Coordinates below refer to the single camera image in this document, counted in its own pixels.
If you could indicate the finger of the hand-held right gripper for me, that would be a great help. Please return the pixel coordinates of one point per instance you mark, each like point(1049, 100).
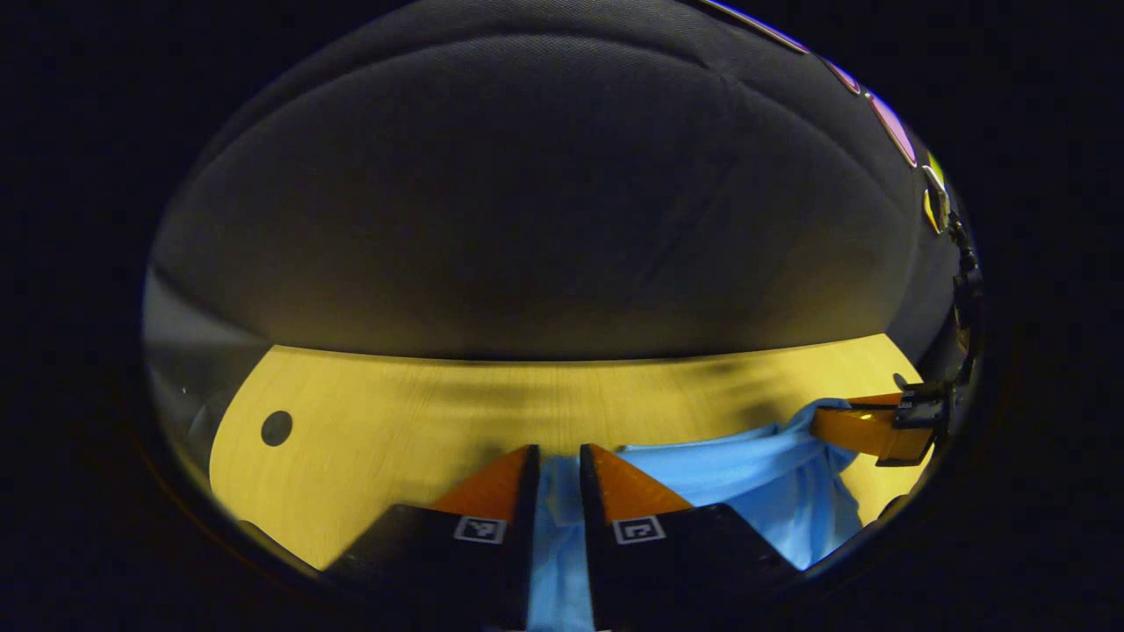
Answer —
point(878, 400)
point(869, 434)

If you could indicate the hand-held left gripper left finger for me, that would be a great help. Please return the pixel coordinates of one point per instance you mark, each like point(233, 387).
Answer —
point(518, 544)

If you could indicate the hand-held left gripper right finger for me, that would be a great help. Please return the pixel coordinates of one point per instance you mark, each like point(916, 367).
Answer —
point(597, 553)

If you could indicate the light blue T-shirt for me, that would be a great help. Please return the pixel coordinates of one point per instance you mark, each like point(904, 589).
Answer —
point(755, 483)

